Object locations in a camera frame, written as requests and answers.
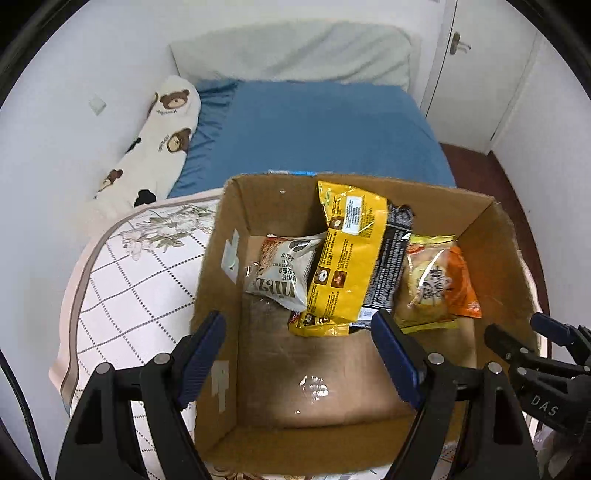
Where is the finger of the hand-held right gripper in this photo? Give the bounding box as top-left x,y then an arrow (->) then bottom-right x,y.
484,324 -> 551,371
530,312 -> 591,371

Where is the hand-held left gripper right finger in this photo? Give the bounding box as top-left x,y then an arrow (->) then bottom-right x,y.
370,310 -> 541,480

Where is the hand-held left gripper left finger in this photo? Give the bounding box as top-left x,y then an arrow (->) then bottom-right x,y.
55,310 -> 228,480

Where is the cardboard box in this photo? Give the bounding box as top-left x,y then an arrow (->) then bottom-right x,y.
190,172 -> 541,476

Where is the crumpled plastic bag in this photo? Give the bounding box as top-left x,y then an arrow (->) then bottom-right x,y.
531,415 -> 583,480

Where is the orange snack packet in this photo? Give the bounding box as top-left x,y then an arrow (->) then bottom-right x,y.
445,244 -> 483,319

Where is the clear pastry snack packet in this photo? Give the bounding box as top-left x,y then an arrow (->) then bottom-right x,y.
394,233 -> 462,333

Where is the long black snack packet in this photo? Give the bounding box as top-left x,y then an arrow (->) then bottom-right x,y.
348,203 -> 414,330

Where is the white grey snack packet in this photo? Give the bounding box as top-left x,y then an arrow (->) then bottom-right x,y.
243,232 -> 328,312

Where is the long yellow snack packet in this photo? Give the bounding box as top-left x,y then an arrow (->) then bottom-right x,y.
288,180 -> 389,337

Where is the bear print pillow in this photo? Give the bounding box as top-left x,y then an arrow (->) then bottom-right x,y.
92,76 -> 201,210

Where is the blue bed sheet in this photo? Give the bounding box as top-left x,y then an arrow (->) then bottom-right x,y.
167,79 -> 458,199

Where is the white door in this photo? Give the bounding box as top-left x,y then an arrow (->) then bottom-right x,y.
422,0 -> 541,153

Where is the grey pillow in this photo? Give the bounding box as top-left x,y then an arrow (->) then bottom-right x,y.
170,21 -> 414,90

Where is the black cable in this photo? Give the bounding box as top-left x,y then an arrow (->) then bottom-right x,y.
0,348 -> 51,480

